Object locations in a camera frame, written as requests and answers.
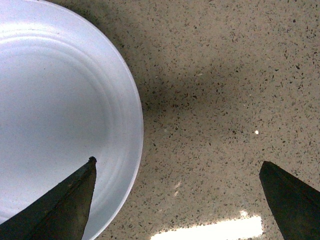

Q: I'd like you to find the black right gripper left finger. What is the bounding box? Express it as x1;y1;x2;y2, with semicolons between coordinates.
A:
0;156;97;240

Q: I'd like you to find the light blue plate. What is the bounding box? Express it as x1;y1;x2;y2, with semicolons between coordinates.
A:
0;0;144;240

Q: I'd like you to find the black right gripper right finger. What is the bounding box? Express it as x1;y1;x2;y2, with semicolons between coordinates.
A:
259;161;320;240

